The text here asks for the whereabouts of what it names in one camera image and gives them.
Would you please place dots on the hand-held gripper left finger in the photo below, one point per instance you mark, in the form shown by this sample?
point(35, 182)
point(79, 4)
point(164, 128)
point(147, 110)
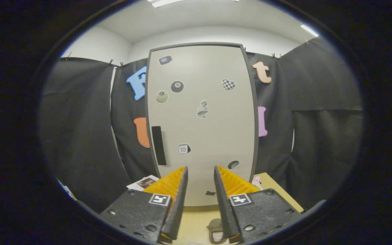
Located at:
point(177, 211)

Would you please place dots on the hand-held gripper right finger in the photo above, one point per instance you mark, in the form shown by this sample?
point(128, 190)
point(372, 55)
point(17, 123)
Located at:
point(224, 211)

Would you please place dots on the brown slipper shoe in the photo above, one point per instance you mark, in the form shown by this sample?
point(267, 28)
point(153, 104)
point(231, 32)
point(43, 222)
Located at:
point(216, 226)

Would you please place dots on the grey shoe cabinet door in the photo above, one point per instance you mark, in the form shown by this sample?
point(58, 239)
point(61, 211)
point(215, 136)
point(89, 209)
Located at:
point(199, 129)

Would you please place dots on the grey shoe cabinet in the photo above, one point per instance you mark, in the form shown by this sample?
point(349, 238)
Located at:
point(196, 43)

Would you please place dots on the pink green plush toy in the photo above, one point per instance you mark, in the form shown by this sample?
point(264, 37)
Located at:
point(257, 182)

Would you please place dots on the white cover book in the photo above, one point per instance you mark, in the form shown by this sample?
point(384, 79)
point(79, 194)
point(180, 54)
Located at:
point(143, 182)

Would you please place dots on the black backdrop cloth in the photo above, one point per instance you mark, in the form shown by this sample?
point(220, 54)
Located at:
point(80, 136)

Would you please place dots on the small ceiling light panel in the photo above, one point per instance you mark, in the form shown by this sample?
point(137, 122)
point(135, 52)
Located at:
point(309, 30)

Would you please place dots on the long ceiling light panel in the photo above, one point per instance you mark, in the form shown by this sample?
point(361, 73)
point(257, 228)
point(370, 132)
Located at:
point(162, 2)

